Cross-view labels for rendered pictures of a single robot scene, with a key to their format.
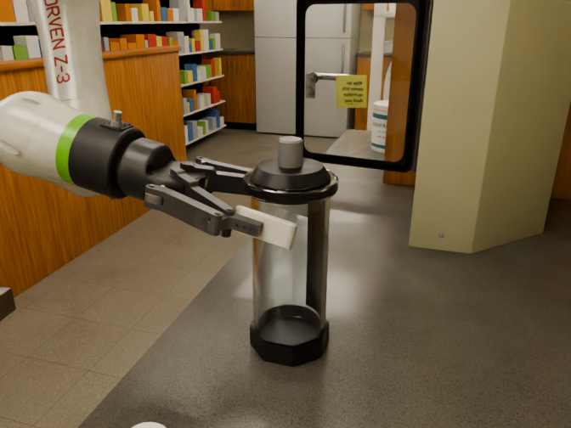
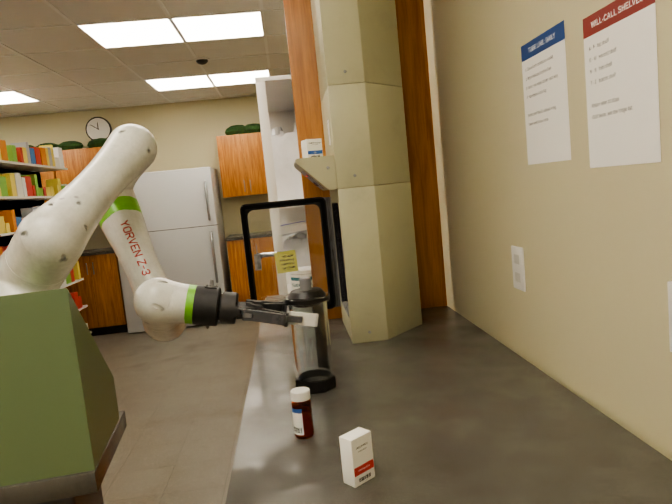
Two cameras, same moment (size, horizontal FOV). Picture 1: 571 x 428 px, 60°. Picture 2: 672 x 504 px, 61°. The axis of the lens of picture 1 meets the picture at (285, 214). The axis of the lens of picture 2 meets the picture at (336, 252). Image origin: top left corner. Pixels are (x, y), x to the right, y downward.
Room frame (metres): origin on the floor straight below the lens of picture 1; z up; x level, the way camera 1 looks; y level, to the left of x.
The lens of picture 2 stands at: (-0.75, 0.41, 1.41)
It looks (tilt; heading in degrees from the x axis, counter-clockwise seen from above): 6 degrees down; 339
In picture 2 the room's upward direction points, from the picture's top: 6 degrees counter-clockwise
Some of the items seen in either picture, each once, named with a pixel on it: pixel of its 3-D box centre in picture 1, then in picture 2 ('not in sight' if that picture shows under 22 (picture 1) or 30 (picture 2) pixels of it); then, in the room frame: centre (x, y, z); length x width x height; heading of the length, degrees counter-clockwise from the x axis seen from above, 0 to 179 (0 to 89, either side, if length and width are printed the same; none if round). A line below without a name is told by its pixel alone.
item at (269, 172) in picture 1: (290, 167); (306, 291); (0.53, -0.01, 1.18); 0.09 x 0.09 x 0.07
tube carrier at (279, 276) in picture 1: (290, 261); (311, 339); (0.53, -0.01, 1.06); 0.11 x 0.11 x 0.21
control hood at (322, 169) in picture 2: not in sight; (313, 175); (1.00, -0.22, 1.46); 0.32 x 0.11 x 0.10; 163
